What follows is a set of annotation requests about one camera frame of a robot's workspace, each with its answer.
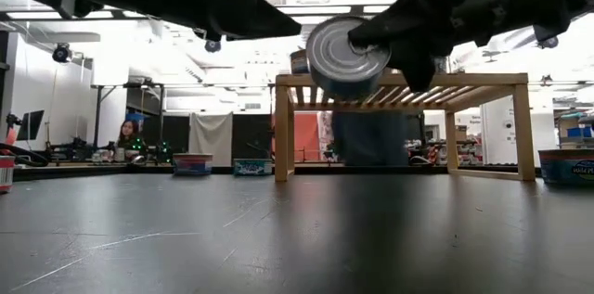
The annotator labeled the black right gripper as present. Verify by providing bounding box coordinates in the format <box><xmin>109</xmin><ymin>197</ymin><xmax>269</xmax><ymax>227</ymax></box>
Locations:
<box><xmin>346</xmin><ymin>0</ymin><xmax>489</xmax><ymax>95</ymax></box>

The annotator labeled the light blue tuna can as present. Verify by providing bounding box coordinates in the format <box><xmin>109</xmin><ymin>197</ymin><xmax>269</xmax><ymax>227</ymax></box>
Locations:
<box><xmin>304</xmin><ymin>14</ymin><xmax>394</xmax><ymax>101</ymax></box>

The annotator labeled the red label can with barcode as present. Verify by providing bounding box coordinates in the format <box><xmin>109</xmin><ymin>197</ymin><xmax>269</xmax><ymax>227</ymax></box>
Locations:
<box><xmin>0</xmin><ymin>155</ymin><xmax>16</xmax><ymax>194</ymax></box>

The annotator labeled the wooden slatted shelf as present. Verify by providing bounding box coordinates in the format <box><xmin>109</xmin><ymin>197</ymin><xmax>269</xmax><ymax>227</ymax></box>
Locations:
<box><xmin>273</xmin><ymin>72</ymin><xmax>537</xmax><ymax>183</ymax></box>

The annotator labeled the person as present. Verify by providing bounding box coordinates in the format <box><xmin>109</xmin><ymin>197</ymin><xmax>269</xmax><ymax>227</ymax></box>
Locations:
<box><xmin>115</xmin><ymin>120</ymin><xmax>149</xmax><ymax>163</ymax></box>
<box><xmin>331</xmin><ymin>110</ymin><xmax>409</xmax><ymax>168</ymax></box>

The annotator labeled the white hanging cloth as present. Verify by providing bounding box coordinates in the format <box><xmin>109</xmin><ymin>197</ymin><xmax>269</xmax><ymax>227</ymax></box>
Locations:
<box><xmin>188</xmin><ymin>111</ymin><xmax>233</xmax><ymax>155</ymax></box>

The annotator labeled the teal white label can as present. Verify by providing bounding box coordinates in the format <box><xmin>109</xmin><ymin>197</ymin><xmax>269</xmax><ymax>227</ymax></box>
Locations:
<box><xmin>232</xmin><ymin>158</ymin><xmax>275</xmax><ymax>177</ymax></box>

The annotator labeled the pink and blue label can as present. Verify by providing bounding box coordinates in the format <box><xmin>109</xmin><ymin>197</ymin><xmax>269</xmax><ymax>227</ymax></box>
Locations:
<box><xmin>173</xmin><ymin>152</ymin><xmax>214</xmax><ymax>177</ymax></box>

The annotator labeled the black metal rack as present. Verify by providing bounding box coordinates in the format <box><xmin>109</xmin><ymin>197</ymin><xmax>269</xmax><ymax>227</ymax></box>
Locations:
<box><xmin>90</xmin><ymin>81</ymin><xmax>166</xmax><ymax>154</ymax></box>

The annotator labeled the blue Wild Planet can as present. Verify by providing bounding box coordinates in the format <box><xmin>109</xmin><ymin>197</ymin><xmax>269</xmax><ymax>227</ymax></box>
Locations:
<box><xmin>537</xmin><ymin>148</ymin><xmax>594</xmax><ymax>187</ymax></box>

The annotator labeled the black table mat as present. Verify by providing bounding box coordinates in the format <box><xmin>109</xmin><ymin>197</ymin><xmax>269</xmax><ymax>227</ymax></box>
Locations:
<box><xmin>0</xmin><ymin>172</ymin><xmax>594</xmax><ymax>294</ymax></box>

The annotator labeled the black monitor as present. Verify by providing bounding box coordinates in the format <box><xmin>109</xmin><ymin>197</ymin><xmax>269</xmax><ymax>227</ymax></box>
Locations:
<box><xmin>16</xmin><ymin>109</ymin><xmax>46</xmax><ymax>142</ymax></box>

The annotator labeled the orange wall panel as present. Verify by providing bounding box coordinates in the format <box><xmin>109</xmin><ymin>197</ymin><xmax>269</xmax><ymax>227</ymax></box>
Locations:
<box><xmin>294</xmin><ymin>112</ymin><xmax>322</xmax><ymax>163</ymax></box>

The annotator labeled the black hose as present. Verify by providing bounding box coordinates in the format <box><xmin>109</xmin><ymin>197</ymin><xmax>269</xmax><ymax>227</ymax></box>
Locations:
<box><xmin>0</xmin><ymin>142</ymin><xmax>50</xmax><ymax>169</ymax></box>

